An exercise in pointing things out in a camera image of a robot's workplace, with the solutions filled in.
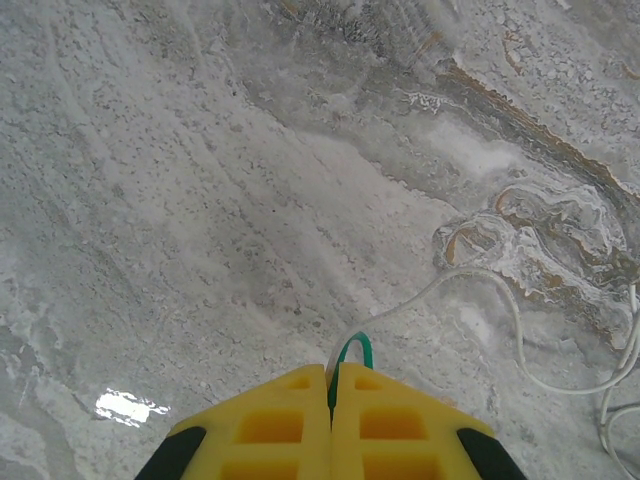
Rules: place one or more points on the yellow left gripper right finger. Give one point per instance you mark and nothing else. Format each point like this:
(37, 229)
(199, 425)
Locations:
(390, 400)

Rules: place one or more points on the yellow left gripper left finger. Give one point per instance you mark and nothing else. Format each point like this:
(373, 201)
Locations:
(280, 400)

